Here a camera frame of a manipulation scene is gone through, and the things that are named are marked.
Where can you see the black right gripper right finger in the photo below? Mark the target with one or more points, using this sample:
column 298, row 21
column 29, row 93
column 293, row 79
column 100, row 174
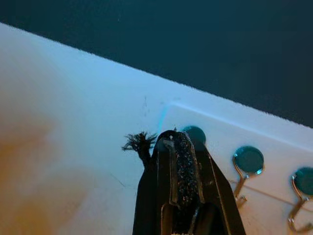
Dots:
column 215, row 200

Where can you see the teal round metal hook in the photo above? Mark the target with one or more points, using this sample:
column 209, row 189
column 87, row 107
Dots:
column 196, row 133
column 248, row 160
column 304, row 181

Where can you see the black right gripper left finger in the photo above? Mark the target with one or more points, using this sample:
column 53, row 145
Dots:
column 151, row 195

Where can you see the white hook rail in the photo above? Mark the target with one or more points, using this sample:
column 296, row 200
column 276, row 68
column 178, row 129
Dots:
column 220, row 137

